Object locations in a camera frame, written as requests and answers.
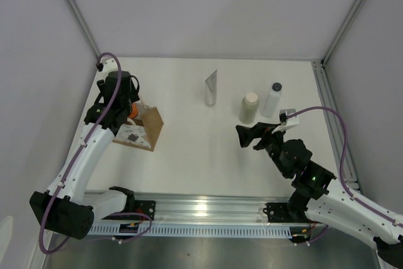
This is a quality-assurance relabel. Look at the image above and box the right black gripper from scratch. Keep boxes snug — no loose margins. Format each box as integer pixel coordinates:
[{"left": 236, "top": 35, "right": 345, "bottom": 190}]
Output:
[{"left": 235, "top": 122, "right": 290, "bottom": 178}]

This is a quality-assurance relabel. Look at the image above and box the orange bottle blue cap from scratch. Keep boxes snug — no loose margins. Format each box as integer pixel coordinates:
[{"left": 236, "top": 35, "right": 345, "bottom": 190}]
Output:
[{"left": 128, "top": 103, "right": 140, "bottom": 120}]

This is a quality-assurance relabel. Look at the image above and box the frosted jar beige lid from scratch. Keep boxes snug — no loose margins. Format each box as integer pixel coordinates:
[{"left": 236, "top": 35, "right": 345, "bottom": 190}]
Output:
[{"left": 239, "top": 93, "right": 259, "bottom": 124}]

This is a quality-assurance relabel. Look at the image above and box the white bottle dark cap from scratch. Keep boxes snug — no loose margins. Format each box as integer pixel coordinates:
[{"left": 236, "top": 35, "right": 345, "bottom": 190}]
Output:
[{"left": 261, "top": 82, "right": 283, "bottom": 118}]

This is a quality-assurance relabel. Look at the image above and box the silver tube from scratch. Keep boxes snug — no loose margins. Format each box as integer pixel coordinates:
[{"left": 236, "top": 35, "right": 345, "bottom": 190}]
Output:
[{"left": 205, "top": 70, "right": 218, "bottom": 107}]

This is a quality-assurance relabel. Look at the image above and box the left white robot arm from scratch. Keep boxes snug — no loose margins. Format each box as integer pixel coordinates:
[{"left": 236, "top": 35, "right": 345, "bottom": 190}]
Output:
[{"left": 30, "top": 71, "right": 139, "bottom": 239}]

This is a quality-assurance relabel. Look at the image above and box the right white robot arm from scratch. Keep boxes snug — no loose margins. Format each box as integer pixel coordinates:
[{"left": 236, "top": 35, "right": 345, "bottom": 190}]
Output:
[{"left": 236, "top": 122, "right": 402, "bottom": 268}]

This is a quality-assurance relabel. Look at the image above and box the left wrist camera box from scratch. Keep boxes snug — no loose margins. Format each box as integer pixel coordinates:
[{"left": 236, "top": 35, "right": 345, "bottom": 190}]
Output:
[{"left": 96, "top": 56, "right": 118, "bottom": 74}]

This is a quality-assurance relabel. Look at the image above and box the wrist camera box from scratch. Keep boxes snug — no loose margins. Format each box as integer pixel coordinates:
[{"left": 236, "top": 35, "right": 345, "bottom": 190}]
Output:
[
  {"left": 271, "top": 108, "right": 299, "bottom": 134},
  {"left": 96, "top": 56, "right": 118, "bottom": 74}
]

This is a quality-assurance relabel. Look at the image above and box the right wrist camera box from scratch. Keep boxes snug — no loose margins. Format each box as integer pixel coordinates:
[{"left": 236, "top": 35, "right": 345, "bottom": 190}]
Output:
[{"left": 271, "top": 108, "right": 299, "bottom": 134}]

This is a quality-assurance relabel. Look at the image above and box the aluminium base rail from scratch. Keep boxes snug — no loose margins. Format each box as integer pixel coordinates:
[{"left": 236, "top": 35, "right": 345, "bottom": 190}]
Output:
[{"left": 84, "top": 190, "right": 328, "bottom": 224}]

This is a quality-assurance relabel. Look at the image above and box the right side aluminium rail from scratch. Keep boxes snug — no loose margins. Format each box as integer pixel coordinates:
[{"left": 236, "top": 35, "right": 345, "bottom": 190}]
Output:
[{"left": 311, "top": 59, "right": 361, "bottom": 192}]

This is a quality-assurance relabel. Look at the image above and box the slotted cable duct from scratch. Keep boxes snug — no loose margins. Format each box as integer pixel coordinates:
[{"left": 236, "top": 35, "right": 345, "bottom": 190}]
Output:
[{"left": 88, "top": 223, "right": 292, "bottom": 239}]

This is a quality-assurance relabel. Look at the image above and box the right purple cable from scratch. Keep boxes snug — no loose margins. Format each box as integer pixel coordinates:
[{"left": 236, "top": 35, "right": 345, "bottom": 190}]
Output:
[{"left": 285, "top": 106, "right": 403, "bottom": 227}]

